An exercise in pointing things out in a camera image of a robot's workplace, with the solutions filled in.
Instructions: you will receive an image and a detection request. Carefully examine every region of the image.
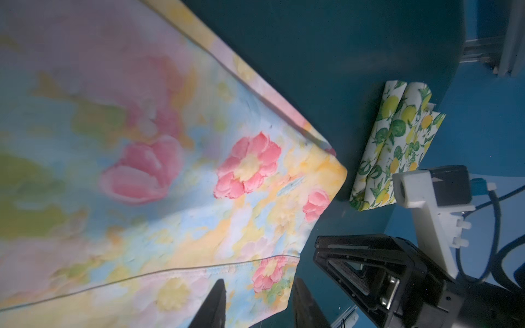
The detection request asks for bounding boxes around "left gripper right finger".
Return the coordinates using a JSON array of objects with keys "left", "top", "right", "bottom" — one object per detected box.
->
[{"left": 292, "top": 278, "right": 331, "bottom": 328}]

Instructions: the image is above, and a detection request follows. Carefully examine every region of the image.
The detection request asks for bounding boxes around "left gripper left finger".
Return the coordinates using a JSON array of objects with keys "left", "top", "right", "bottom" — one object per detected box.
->
[{"left": 189, "top": 279, "right": 226, "bottom": 328}]

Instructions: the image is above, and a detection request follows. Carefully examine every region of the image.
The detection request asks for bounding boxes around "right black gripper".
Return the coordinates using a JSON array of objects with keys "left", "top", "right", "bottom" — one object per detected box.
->
[{"left": 314, "top": 235, "right": 466, "bottom": 327}]

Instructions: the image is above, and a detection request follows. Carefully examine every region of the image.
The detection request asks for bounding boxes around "lemon print skirt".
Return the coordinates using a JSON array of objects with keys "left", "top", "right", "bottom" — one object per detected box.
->
[{"left": 349, "top": 80, "right": 446, "bottom": 211}]

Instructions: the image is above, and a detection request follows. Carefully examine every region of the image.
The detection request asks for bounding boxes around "pink floral skirt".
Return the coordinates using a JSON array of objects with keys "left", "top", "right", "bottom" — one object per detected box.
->
[{"left": 1, "top": 1, "right": 347, "bottom": 327}]

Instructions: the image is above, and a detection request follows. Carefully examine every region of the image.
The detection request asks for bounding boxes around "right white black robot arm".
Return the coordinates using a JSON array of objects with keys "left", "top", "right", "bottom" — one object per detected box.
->
[{"left": 314, "top": 235, "right": 524, "bottom": 327}]

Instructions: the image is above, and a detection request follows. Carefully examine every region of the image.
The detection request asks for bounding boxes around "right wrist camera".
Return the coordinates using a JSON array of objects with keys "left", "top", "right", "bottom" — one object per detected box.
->
[{"left": 392, "top": 165, "right": 496, "bottom": 278}]

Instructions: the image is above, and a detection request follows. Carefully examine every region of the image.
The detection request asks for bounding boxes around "right aluminium frame post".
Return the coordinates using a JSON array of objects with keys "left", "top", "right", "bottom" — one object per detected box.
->
[{"left": 497, "top": 0, "right": 524, "bottom": 77}]

